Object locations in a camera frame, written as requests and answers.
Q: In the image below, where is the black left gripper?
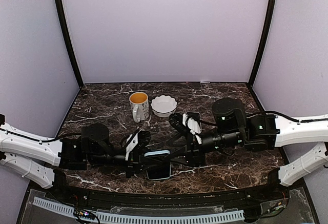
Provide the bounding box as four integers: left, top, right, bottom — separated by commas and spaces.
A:
88, 147, 163, 179

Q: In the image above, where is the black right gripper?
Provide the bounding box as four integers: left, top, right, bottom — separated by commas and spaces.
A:
164, 128, 244, 168

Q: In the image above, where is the black phone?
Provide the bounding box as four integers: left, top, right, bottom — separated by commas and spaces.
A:
186, 112, 201, 133
147, 164, 171, 180

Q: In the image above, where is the beige phone case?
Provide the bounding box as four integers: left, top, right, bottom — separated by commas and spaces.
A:
182, 113, 201, 134

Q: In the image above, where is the light blue phone case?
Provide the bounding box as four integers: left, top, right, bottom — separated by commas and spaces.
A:
147, 150, 171, 165

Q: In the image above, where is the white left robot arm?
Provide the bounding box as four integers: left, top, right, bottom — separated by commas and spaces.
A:
1, 115, 171, 201

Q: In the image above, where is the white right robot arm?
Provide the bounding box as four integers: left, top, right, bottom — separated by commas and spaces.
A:
164, 98, 327, 200

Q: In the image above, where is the white scalloped dish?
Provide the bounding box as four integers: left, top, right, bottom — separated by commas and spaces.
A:
151, 95, 178, 118

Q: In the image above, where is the white floral mug orange inside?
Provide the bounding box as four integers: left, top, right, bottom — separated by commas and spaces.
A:
129, 92, 150, 123

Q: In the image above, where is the small circuit board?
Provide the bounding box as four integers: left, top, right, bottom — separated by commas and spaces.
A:
73, 208, 96, 221

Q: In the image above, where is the white slotted cable duct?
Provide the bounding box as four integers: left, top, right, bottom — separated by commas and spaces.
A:
33, 196, 245, 224

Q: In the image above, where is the black right frame post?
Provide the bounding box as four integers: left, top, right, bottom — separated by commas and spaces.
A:
248, 0, 276, 88

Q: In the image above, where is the black frame post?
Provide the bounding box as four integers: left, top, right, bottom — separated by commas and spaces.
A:
248, 0, 276, 88
55, 0, 84, 88

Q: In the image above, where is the black left frame post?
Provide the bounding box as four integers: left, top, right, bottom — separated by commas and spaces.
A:
55, 0, 84, 88

